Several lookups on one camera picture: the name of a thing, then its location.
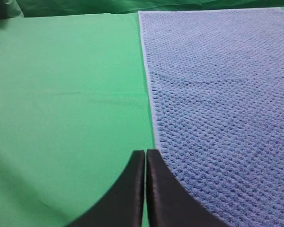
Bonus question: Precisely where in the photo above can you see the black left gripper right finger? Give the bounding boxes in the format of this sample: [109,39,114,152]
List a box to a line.
[146,149,227,227]

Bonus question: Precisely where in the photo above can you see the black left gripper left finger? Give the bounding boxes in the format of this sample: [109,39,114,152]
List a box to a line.
[70,150,145,227]

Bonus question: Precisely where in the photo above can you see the blue waffle weave towel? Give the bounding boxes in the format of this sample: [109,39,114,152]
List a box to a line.
[139,8,284,227]

